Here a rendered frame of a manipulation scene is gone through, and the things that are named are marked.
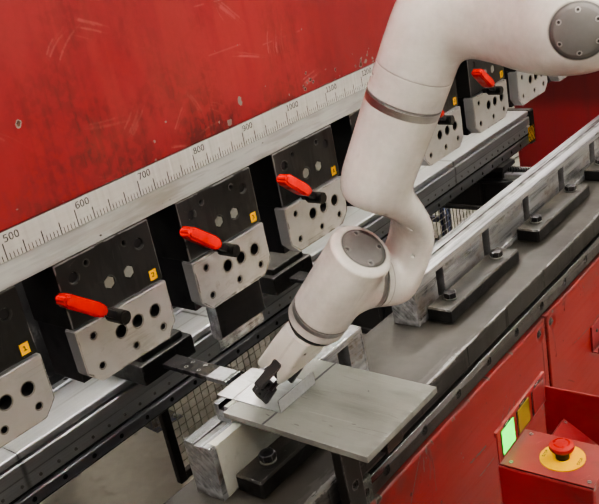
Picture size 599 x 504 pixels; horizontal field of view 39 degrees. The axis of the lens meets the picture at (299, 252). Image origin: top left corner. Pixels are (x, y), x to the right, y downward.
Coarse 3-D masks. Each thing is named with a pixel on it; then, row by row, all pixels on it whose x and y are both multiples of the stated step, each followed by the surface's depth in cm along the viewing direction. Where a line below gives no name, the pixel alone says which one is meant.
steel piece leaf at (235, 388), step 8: (256, 368) 137; (240, 376) 136; (248, 376) 135; (256, 376) 135; (232, 384) 134; (240, 384) 133; (248, 384) 133; (224, 392) 132; (232, 392) 131; (240, 392) 131
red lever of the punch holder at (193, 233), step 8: (184, 232) 110; (192, 232) 110; (200, 232) 111; (192, 240) 111; (200, 240) 111; (208, 240) 112; (216, 240) 113; (216, 248) 114; (224, 248) 115; (232, 248) 115; (232, 256) 116
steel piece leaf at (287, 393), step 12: (312, 372) 129; (252, 384) 133; (288, 384) 131; (300, 384) 127; (312, 384) 129; (240, 396) 130; (252, 396) 129; (276, 396) 128; (288, 396) 125; (300, 396) 127; (264, 408) 126; (276, 408) 125
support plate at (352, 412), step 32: (320, 384) 129; (352, 384) 128; (384, 384) 126; (416, 384) 124; (224, 416) 127; (256, 416) 124; (288, 416) 123; (320, 416) 121; (352, 416) 120; (384, 416) 118; (352, 448) 113
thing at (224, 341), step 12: (252, 288) 130; (228, 300) 127; (240, 300) 129; (252, 300) 131; (216, 312) 125; (228, 312) 127; (240, 312) 129; (252, 312) 131; (216, 324) 126; (228, 324) 127; (240, 324) 129; (252, 324) 133; (216, 336) 127; (228, 336) 129; (240, 336) 131
